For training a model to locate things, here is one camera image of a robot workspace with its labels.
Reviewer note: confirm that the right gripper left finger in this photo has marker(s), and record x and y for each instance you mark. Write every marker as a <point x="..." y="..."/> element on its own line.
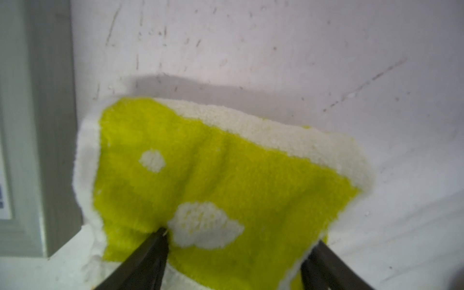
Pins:
<point x="144" y="268"/>

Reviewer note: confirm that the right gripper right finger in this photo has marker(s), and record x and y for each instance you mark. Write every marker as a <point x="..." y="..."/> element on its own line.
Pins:
<point x="324" y="270"/>

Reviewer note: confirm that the yellow green white cloth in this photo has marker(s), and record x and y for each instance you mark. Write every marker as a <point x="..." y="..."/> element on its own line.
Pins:
<point x="244" y="199"/>

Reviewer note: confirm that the green picture frame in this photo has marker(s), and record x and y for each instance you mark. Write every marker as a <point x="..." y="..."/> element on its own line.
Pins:
<point x="39" y="213"/>

